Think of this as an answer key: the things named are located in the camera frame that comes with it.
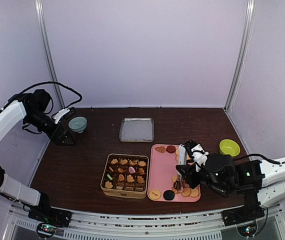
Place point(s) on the metal tongs white handle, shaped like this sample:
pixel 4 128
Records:
pixel 182 162

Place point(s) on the brown chocolate round cookie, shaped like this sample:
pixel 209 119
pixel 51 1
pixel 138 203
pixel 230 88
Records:
pixel 171 149

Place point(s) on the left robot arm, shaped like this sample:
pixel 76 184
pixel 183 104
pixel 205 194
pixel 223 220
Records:
pixel 21 118

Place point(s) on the clock face round cookie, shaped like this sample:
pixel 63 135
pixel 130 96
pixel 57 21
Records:
pixel 154 194

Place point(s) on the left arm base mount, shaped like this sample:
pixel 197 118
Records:
pixel 55 217

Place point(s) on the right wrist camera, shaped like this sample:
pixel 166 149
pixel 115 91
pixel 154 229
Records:
pixel 196 152

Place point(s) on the light blue ceramic bowl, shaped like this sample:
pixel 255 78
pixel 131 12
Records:
pixel 78 124

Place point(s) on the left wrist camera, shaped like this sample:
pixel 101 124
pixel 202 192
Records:
pixel 64 113

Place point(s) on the green plastic bowl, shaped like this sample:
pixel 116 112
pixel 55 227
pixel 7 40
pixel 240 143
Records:
pixel 229 147

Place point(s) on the pink round cookie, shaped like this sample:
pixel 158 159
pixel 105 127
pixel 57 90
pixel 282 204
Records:
pixel 131 169

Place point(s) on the silver tin lid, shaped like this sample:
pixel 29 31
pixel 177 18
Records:
pixel 137 129

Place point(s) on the pink plastic tray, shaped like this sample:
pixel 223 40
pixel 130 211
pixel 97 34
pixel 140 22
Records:
pixel 163 174

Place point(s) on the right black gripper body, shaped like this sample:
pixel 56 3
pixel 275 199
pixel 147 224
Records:
pixel 194 183

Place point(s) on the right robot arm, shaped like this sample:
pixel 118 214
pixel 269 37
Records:
pixel 261 181

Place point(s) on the black sandwich cookie bottom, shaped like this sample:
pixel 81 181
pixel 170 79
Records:
pixel 168 195

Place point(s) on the gold cookie tin box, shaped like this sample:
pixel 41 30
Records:
pixel 124 183

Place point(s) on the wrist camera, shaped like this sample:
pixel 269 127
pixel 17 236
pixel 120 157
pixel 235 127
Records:
pixel 64 113
pixel 196 152

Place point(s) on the right aluminium frame post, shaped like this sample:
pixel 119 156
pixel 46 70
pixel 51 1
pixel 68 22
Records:
pixel 243 49

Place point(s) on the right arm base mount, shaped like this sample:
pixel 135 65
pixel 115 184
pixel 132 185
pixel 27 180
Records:
pixel 240 215

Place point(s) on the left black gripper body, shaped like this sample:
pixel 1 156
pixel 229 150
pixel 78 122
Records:
pixel 53 138

